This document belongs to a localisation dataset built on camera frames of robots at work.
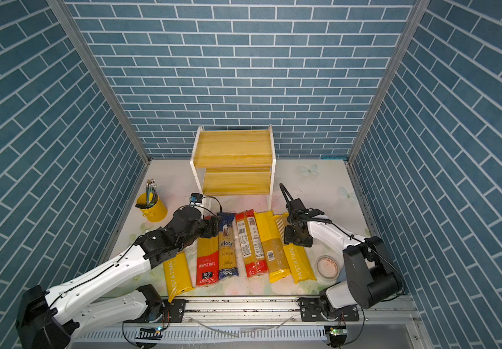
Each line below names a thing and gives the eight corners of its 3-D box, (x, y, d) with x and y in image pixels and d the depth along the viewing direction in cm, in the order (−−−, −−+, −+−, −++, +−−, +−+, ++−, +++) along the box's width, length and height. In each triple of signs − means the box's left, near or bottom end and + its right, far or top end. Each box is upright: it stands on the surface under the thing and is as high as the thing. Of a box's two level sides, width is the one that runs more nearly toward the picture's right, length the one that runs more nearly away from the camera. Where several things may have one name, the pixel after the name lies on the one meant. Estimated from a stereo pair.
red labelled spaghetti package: (245, 277, 82) (245, 275, 80) (235, 215, 100) (234, 213, 98) (268, 272, 84) (268, 270, 82) (253, 212, 101) (253, 209, 99)
